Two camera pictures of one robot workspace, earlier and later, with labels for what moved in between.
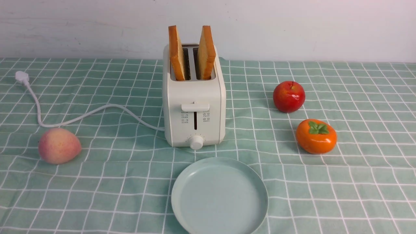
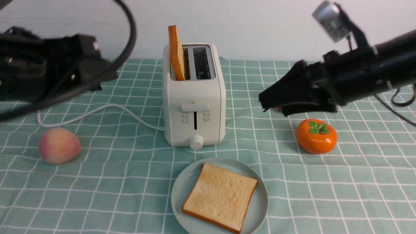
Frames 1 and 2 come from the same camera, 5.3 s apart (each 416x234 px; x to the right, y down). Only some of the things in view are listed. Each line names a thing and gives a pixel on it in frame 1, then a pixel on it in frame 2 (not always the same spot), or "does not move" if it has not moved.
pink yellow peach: x=58 y=146 does not move
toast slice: x=206 y=55 → x=222 y=196
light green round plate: x=219 y=195 does not move
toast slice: x=175 y=55 does not move
